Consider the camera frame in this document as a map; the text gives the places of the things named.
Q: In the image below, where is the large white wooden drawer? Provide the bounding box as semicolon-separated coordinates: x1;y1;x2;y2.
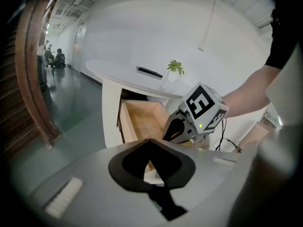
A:
117;98;194;186

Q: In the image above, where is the black picture frame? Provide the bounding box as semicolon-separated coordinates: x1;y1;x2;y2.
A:
135;65;164;79

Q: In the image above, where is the small potted plant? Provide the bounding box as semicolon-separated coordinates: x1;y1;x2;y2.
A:
165;60;186;83

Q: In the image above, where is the white kidney-shaped desk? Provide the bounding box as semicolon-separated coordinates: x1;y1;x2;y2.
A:
85;59;197;149

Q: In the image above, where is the white door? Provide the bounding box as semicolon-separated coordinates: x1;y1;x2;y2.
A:
72;19;86;73

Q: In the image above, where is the white wall conduit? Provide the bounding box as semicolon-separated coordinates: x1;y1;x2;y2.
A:
200;0;218;48

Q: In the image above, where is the person's black shirt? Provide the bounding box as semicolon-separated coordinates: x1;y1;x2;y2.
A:
264;0;303;70

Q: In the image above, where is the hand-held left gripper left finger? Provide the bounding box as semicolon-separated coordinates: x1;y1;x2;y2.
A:
26;139;171;227

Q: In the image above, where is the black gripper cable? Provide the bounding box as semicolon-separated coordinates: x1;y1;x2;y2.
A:
214;117;242;154

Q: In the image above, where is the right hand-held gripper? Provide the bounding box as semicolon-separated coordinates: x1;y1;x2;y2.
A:
162;81;230;144

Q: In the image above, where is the dark wooden staircase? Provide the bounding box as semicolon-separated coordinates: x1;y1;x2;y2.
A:
0;0;62;152

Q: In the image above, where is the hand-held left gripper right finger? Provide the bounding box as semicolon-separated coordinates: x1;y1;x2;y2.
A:
148;139;240;227

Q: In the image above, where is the person's right forearm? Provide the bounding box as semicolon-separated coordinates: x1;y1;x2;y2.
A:
222;64;283;119

